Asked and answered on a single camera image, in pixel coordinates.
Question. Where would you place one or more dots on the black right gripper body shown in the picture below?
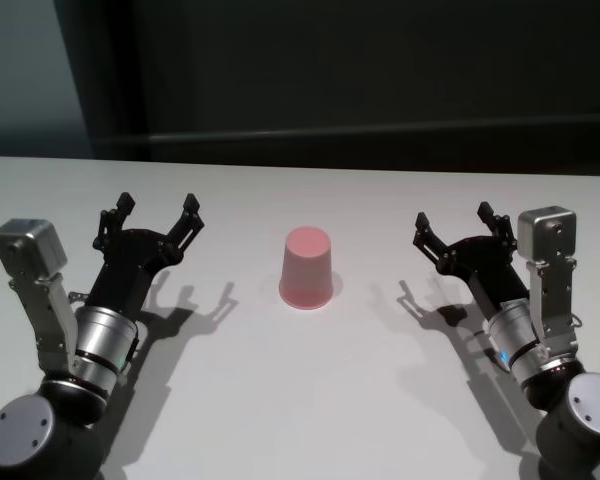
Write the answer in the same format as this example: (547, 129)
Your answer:
(485, 270)

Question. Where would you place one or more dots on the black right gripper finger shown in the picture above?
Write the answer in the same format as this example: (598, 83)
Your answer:
(500, 227)
(430, 240)

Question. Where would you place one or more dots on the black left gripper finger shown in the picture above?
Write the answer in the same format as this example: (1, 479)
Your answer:
(187, 229)
(111, 226)

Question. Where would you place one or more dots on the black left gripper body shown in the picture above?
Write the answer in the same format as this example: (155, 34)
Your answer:
(130, 270)

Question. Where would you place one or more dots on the pink plastic cup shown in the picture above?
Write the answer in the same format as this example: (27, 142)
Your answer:
(307, 270)

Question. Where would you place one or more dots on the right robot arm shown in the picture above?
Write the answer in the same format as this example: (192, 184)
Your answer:
(525, 340)

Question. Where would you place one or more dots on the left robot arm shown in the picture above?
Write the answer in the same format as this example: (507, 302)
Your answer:
(100, 345)

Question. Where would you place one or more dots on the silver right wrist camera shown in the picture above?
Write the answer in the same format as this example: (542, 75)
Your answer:
(550, 235)

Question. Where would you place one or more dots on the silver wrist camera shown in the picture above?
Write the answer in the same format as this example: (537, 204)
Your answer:
(27, 245)
(550, 235)

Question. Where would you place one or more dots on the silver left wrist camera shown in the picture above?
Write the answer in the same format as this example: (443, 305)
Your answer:
(27, 245)

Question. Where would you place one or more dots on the dark grey table edge rail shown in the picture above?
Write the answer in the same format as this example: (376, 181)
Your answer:
(330, 136)

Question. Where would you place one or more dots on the black frame post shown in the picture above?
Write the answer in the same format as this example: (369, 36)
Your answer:
(130, 75)

